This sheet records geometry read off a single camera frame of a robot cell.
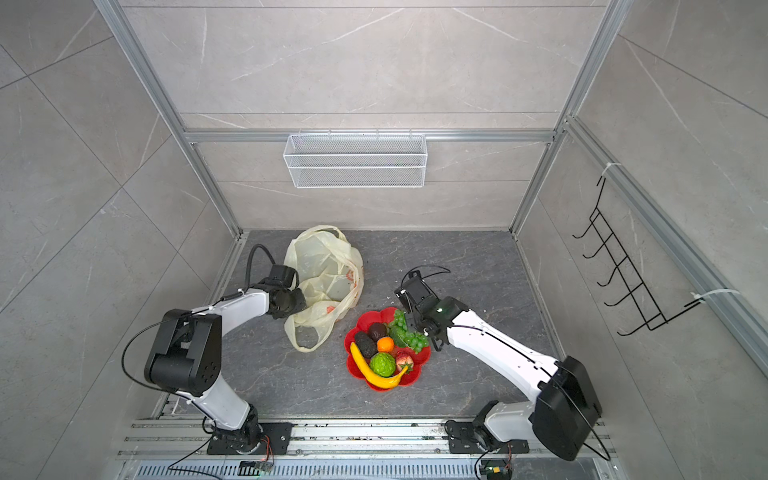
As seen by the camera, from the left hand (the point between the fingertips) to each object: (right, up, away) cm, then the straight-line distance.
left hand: (298, 298), depth 96 cm
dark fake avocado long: (+23, -12, -12) cm, 29 cm away
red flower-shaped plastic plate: (+29, -5, -4) cm, 29 cm away
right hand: (+39, -1, -13) cm, 41 cm away
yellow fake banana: (+25, -18, -18) cm, 35 cm away
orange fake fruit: (+29, -12, -11) cm, 33 cm away
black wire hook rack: (+85, +5, -32) cm, 91 cm away
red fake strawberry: (+34, -15, -15) cm, 40 cm away
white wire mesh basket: (+19, +47, +4) cm, 51 cm away
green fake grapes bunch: (+34, -10, -11) cm, 37 cm away
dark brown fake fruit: (+26, -8, -8) cm, 29 cm away
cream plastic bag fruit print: (+9, +8, +9) cm, 15 cm away
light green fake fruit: (+28, -15, -17) cm, 36 cm away
